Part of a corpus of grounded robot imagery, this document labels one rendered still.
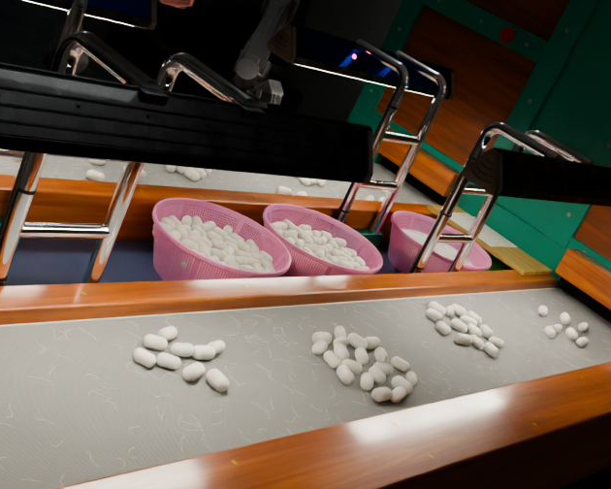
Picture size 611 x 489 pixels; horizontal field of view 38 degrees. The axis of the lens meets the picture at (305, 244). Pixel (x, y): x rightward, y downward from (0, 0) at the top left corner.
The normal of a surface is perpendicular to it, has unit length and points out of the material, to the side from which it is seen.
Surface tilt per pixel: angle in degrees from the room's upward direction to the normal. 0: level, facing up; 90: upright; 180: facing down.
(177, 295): 0
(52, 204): 90
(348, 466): 0
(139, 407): 0
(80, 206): 90
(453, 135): 90
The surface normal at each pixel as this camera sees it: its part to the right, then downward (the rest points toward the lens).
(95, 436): 0.40, -0.85
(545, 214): -0.66, 0.00
